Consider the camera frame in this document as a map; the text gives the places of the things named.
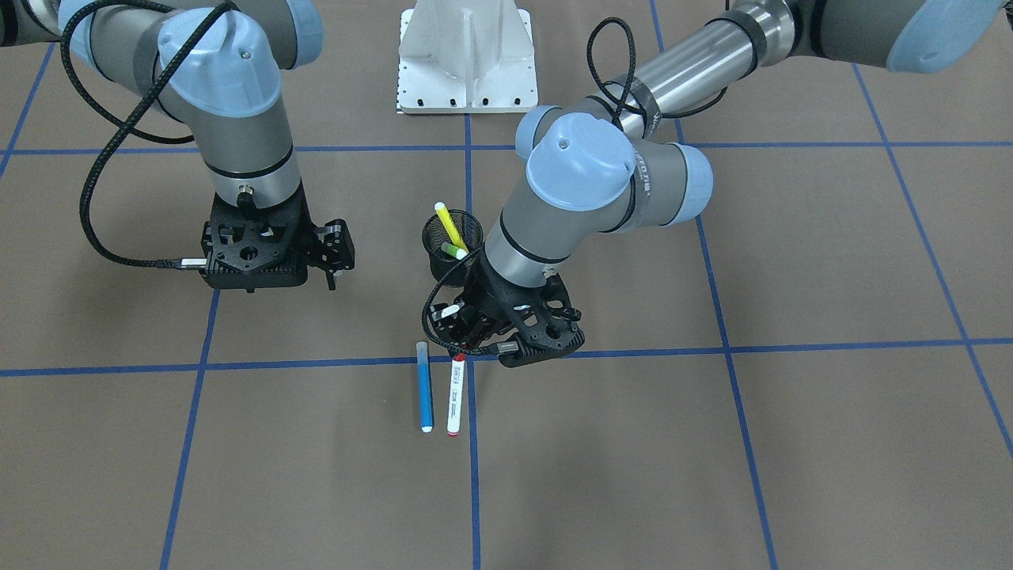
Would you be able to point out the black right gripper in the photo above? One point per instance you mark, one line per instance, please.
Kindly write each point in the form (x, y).
(333, 247)

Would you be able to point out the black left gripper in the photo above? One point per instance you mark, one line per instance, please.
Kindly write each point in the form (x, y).
(484, 303)

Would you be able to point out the red white marker pen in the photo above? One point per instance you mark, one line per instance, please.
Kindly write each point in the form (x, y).
(456, 395)

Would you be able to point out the green highlighter pen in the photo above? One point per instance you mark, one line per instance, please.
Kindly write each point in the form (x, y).
(454, 251)

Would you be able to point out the blue highlighter pen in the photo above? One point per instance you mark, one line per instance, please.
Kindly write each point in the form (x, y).
(424, 388)

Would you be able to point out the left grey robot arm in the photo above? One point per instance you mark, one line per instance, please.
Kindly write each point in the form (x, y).
(595, 167)

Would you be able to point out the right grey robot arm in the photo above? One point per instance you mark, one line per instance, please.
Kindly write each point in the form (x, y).
(207, 73)

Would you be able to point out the yellow highlighter pen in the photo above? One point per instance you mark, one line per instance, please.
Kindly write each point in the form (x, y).
(450, 227)

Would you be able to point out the black mesh pen cup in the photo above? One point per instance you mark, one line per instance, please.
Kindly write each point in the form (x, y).
(435, 235)

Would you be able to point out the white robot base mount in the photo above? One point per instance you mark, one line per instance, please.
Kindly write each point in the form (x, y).
(466, 57)

